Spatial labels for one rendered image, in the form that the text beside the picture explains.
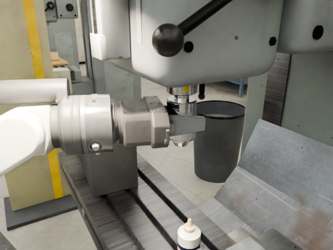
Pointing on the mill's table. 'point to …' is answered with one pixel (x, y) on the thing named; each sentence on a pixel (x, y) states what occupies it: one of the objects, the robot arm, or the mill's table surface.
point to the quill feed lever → (182, 29)
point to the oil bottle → (189, 236)
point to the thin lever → (201, 92)
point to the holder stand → (111, 169)
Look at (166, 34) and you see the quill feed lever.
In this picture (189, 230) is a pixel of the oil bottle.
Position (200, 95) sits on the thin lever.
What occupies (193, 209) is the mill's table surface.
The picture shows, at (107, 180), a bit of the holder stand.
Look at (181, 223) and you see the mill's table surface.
